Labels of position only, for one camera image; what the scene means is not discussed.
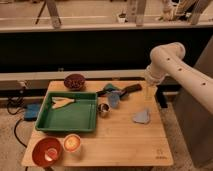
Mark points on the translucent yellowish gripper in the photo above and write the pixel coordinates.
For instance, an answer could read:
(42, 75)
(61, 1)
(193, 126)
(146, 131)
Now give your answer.
(150, 92)

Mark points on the orange-red bowl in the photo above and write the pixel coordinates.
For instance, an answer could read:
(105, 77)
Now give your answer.
(38, 154)

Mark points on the small clear cup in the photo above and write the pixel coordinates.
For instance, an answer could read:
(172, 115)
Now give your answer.
(51, 154)

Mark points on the blue-grey cloth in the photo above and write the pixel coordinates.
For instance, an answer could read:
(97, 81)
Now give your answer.
(142, 117)

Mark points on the wooden spatula in tray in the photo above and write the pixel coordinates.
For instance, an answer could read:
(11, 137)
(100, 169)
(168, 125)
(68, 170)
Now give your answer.
(59, 102)

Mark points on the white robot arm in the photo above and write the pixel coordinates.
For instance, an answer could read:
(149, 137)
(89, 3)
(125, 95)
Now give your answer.
(167, 60)

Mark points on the small metal cup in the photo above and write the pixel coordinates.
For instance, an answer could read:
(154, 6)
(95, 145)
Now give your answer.
(103, 109)

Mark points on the white cup with orange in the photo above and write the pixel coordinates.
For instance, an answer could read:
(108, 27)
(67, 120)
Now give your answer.
(72, 143)

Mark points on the dark red bowl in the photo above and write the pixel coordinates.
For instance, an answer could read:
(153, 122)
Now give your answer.
(74, 82)

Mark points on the blue plastic cup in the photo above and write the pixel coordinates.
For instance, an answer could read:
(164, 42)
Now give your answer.
(113, 99)

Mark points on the teal green cloth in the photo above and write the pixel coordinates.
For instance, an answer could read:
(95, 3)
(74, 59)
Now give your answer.
(110, 87)

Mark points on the green plastic tray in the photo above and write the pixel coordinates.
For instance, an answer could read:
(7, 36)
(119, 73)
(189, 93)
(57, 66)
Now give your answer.
(79, 116)

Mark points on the blue box on floor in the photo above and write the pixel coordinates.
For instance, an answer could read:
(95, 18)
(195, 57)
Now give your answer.
(31, 112)

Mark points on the black board eraser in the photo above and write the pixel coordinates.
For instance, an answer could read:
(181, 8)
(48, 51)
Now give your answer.
(132, 88)

